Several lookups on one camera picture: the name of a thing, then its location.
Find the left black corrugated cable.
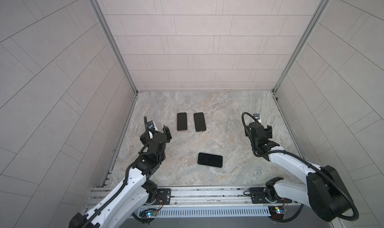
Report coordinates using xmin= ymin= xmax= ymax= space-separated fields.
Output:
xmin=79 ymin=115 xmax=157 ymax=228

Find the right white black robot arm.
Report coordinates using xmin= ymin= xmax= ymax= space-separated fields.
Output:
xmin=244 ymin=120 xmax=359 ymax=222

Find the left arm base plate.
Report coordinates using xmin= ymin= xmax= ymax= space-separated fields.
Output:
xmin=146 ymin=189 xmax=171 ymax=206

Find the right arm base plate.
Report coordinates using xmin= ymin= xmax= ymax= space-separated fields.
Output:
xmin=244 ymin=187 xmax=292 ymax=204

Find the aluminium mounting rail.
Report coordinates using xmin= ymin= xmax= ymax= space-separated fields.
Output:
xmin=89 ymin=184 xmax=337 ymax=211

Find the right green circuit board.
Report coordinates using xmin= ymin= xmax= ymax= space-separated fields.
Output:
xmin=268 ymin=206 xmax=287 ymax=221

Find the left green circuit board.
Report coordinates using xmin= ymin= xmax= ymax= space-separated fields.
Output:
xmin=140 ymin=209 xmax=159 ymax=219

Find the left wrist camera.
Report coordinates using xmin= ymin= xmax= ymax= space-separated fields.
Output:
xmin=147 ymin=120 xmax=157 ymax=133

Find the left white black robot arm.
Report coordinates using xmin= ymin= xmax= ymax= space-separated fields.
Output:
xmin=69 ymin=126 xmax=172 ymax=228

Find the purple phone black screen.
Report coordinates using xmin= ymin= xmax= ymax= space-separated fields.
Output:
xmin=177 ymin=113 xmax=188 ymax=131

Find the green circuit board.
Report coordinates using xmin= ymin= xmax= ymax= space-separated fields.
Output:
xmin=268 ymin=206 xmax=287 ymax=221
xmin=140 ymin=209 xmax=159 ymax=219

